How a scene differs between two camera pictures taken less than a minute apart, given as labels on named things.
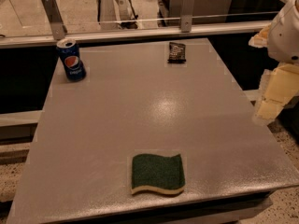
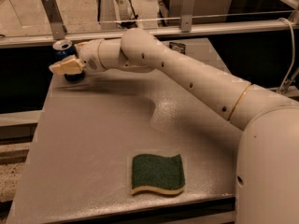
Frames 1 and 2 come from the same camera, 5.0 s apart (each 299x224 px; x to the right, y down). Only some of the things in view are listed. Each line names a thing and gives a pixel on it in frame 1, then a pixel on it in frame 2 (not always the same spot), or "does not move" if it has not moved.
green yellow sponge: [155, 173] does not move
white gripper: [285, 37] to [89, 56]
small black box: [177, 53] does not move
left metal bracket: [49, 4] does not move
